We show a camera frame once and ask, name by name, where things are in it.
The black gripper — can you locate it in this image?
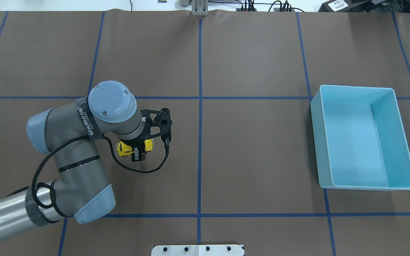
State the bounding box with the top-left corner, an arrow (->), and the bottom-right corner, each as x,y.
118,130 -> 152,162

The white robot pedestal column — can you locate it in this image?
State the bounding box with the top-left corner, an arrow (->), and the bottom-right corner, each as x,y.
151,244 -> 245,256

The yellow beetle toy car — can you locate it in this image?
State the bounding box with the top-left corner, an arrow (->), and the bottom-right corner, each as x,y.
115,138 -> 154,158

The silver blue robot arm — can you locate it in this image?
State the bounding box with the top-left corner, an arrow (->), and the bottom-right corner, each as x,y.
0,80 -> 145,241

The aluminium frame post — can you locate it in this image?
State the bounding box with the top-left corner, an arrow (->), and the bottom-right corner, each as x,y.
190,0 -> 209,16

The light blue plastic bin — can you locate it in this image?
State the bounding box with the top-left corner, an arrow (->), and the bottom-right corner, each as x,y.
310,85 -> 410,191

